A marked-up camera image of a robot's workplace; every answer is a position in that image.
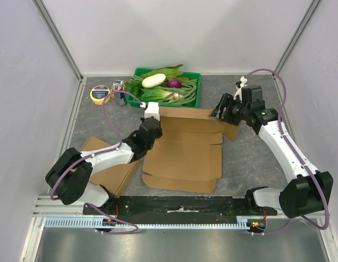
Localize spare cardboard box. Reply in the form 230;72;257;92
142;107;239;194

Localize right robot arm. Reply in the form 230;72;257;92
210;85;333;218

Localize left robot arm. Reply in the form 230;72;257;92
45;117;162;215

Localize bok choy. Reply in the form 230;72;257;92
141;88;174;102

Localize green plastic tray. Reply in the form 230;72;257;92
126;72;201;108

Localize green long beans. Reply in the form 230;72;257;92
138;78;198;106

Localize white eggplant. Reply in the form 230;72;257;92
141;73;166;88

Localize purple onion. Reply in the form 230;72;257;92
167;79;182;88

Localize red and blue drink can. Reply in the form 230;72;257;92
111;85;127;106

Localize leafy green vegetable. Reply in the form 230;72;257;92
124;64;183;97

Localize yellow tape roll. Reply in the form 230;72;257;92
90;85;111;105

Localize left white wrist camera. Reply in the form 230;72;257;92
141;102;160;121

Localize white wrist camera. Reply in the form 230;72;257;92
233;76;247;101
141;102;160;121

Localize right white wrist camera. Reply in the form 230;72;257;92
233;76;247;101

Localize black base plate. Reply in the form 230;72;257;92
99;196;277;219

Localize slotted cable duct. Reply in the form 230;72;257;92
44;217;254;230

